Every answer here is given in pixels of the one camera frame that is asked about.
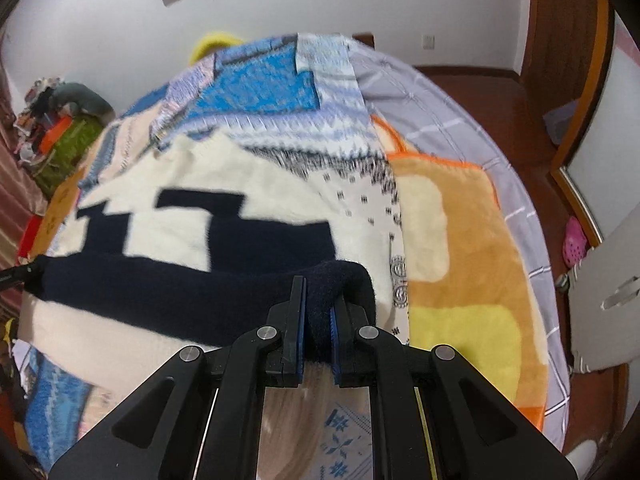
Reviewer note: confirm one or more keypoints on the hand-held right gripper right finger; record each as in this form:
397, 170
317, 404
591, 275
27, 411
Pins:
336, 345

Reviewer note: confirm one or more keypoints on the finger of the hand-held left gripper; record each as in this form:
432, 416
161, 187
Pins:
22, 274

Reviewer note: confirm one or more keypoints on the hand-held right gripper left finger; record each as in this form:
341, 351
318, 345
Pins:
299, 345

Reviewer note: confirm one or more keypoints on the black white striped cat sweater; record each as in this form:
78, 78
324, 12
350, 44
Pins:
175, 285

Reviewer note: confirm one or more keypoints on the red box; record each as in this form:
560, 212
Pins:
30, 237

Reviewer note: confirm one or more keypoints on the bamboo lap table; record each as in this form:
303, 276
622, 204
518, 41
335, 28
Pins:
62, 207

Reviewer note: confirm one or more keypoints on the brown striped curtain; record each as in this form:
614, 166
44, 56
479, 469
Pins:
12, 185

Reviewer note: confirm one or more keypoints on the green patterned storage bag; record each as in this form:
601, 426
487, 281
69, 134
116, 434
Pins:
75, 150

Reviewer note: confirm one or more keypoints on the orange box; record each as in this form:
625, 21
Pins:
54, 135

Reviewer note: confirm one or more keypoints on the orange yellow plush blanket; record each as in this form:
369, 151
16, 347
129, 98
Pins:
465, 260

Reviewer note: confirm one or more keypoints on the pile of mixed clutter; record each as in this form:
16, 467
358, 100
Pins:
37, 105

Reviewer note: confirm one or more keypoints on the grey plush toy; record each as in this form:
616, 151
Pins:
85, 96

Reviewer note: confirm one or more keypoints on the pink slipper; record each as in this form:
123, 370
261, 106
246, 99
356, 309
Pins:
575, 240

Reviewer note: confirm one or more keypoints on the blue patchwork blanket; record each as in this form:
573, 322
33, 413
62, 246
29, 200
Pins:
260, 85

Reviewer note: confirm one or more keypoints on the white slipper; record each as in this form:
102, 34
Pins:
582, 452

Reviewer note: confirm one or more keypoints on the yellow foam tube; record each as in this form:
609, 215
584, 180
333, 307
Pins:
215, 42

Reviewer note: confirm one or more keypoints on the blue plastic bag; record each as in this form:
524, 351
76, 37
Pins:
562, 125

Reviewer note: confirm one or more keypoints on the brown wooden door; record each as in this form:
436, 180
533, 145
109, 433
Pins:
560, 15

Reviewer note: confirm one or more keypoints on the white wall socket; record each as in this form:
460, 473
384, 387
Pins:
428, 42

